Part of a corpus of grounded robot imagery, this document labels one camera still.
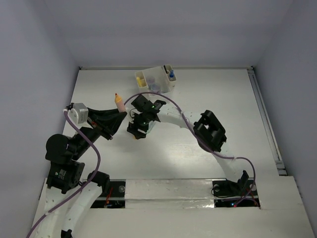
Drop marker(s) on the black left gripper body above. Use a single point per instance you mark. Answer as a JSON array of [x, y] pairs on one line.
[[94, 121]]

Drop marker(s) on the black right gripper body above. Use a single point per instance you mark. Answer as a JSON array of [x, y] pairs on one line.
[[140, 119]]

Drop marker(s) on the pink highlighter body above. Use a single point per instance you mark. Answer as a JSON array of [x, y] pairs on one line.
[[119, 103]]

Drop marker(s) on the yellow highlighter body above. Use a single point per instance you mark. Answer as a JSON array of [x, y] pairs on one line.
[[143, 82]]

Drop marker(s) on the clear blue spray bottle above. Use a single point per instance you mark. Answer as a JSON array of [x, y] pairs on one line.
[[171, 75]]

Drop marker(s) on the yellow highlighter cap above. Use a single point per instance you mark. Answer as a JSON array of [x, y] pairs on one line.
[[139, 81]]

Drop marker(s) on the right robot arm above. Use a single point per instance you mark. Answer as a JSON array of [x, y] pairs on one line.
[[205, 127]]

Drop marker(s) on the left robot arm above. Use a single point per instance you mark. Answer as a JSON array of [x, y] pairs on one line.
[[68, 199]]

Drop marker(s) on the green uncapped highlighter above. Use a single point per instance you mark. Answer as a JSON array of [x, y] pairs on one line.
[[151, 126]]

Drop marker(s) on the paperclip jar near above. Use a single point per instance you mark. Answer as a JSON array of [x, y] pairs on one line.
[[156, 88]]

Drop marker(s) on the paperclip jar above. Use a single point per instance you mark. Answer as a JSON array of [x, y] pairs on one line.
[[150, 80], [156, 88]]

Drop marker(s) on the paperclip jar far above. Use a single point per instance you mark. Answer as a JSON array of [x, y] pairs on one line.
[[150, 80]]

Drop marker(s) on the white perforated basket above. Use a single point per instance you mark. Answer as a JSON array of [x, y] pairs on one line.
[[160, 77]]

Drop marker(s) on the cream divided side organizer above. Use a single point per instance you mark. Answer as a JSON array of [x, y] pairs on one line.
[[141, 75]]

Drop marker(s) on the cream divided organizer far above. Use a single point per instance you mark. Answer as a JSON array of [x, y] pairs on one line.
[[171, 84]]

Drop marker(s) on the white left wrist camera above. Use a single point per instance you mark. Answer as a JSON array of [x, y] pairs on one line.
[[78, 113]]

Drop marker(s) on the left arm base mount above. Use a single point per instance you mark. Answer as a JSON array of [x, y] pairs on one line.
[[113, 192]]

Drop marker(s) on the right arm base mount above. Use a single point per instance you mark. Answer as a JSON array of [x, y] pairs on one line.
[[228, 194]]

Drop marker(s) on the aluminium table edge rail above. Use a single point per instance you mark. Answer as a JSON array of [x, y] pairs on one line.
[[267, 125]]

